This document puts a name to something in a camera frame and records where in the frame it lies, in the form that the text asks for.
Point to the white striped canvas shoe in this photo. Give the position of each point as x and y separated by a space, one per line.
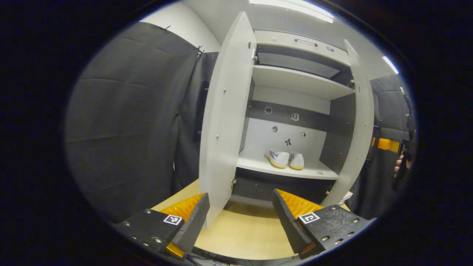
279 159
296 161

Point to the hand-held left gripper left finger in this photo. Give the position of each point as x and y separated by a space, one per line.
192 221

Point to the white cabinet door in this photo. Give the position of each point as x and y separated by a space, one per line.
366 122
225 129

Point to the white shoe cabinet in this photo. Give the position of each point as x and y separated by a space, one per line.
295 79

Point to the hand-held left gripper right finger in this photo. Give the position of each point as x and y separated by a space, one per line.
288 221

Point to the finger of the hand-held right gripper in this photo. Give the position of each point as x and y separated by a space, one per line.
388 145

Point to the white cabinet drawer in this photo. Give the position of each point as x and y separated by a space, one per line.
277 42

